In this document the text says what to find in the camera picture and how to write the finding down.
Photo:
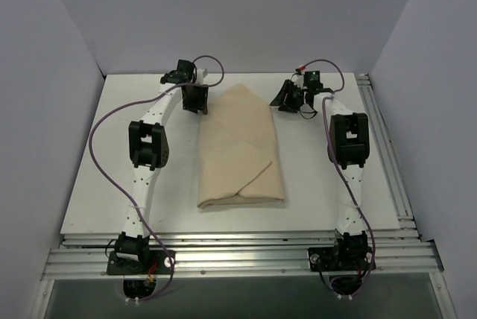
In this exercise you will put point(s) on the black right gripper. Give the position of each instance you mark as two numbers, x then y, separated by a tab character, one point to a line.
291	96

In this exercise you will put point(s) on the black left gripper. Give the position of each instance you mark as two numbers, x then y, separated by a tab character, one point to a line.
194	97

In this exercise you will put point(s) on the beige cloth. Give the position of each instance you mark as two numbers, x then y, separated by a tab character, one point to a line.
238	153

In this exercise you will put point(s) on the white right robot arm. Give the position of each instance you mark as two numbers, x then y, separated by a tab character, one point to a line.
348	147

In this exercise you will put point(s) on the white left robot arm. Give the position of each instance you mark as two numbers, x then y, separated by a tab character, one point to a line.
149	152

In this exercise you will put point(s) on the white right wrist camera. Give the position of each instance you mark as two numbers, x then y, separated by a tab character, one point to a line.
299	80

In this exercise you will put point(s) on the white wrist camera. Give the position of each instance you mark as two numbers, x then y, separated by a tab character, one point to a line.
201	74
299	80

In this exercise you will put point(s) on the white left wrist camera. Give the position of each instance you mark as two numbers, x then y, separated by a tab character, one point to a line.
201	74

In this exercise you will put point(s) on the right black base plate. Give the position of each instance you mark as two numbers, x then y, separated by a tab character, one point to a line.
331	259

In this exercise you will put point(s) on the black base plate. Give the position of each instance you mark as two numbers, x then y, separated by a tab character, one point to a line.
331	259
123	264

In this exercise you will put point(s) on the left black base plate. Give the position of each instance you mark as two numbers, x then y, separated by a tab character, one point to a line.
123	264

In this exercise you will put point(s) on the aluminium rail frame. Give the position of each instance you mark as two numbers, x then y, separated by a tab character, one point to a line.
256	240

